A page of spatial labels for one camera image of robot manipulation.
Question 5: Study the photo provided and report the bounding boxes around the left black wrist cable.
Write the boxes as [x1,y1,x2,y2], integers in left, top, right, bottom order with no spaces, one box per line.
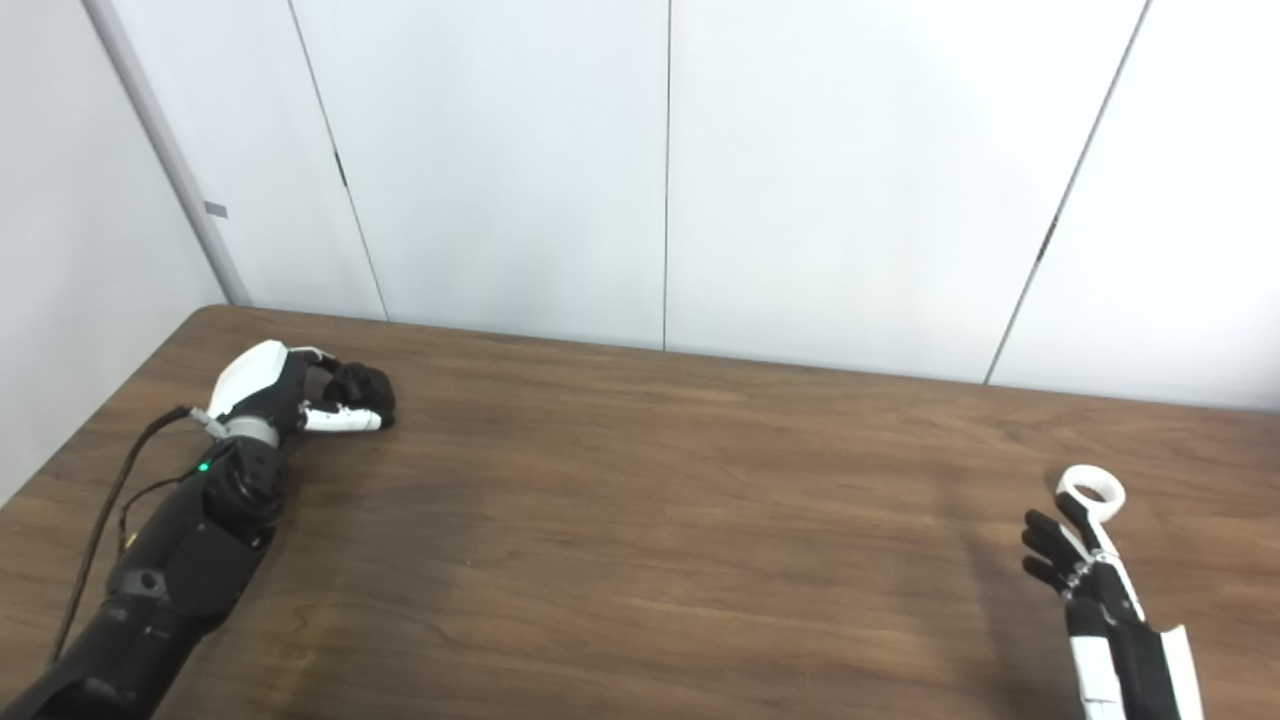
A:
[47,404,217,667]

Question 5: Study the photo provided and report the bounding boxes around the white ring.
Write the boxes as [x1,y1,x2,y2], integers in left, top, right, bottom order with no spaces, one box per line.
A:
[1057,465,1127,524]

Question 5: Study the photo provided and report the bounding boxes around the round black part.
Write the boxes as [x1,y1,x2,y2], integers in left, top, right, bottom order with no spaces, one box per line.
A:
[328,362,397,429]

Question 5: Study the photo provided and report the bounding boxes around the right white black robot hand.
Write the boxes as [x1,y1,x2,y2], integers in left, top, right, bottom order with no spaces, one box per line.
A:
[1022,490,1206,720]

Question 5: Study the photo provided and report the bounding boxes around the grey wall corner strip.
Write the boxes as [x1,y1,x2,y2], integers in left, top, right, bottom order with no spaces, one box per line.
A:
[82,0,254,307]

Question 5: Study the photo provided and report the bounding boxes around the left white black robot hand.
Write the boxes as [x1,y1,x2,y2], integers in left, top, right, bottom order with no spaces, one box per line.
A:
[205,340,398,447]

